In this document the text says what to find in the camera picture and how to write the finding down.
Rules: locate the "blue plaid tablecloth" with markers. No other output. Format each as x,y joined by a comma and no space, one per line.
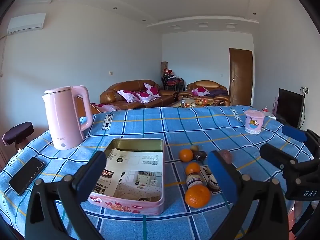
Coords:
211,128

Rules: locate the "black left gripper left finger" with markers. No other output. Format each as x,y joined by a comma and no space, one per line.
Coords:
43,220

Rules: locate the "coffee table with fruit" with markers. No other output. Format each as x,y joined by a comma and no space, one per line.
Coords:
192,103

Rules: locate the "white red floral pillow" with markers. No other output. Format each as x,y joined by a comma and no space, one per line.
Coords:
129,96

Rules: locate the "black smartphone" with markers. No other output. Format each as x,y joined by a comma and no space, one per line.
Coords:
25,175

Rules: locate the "purple round passion fruit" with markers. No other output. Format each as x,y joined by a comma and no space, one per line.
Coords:
226,155

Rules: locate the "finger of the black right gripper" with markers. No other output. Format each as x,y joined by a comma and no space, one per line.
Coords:
278,158
297,134

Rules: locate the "armchair floral pillow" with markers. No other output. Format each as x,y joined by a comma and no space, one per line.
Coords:
200,91

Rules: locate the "person right hand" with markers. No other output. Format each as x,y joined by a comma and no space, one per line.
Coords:
298,210

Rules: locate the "brown leather long sofa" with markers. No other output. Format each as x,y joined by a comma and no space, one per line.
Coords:
110,96

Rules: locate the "large front orange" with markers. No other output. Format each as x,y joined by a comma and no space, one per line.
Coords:
197,196

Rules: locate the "stacked dark chairs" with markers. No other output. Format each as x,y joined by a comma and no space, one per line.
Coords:
172,82

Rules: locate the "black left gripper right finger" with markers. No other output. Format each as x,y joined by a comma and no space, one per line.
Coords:
262,198

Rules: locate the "black television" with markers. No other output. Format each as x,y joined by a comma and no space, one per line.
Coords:
289,108

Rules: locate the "small brown longan fruit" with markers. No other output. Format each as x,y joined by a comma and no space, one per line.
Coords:
194,148

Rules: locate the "brown leather armchair sofa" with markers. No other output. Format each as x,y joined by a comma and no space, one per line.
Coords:
209,90

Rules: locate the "brown wooden door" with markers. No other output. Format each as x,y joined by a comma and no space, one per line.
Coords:
241,76

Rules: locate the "pink cartoon lidded cup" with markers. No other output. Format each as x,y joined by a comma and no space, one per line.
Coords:
253,121

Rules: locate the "printed paper leaflet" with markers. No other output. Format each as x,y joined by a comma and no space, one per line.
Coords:
132,175

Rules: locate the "pink rectangular tin box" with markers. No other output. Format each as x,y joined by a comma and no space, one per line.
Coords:
125,205

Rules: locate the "dark wrinkled passion fruit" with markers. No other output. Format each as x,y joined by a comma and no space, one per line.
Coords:
199,155

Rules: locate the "dark round stool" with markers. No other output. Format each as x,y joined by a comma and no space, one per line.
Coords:
18,135

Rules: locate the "pink electric kettle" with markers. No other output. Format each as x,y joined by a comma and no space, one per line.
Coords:
63,121

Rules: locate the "white wall air conditioner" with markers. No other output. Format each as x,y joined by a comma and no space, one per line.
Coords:
26,23

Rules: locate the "purple layered cake roll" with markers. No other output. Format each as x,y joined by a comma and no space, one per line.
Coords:
193,179

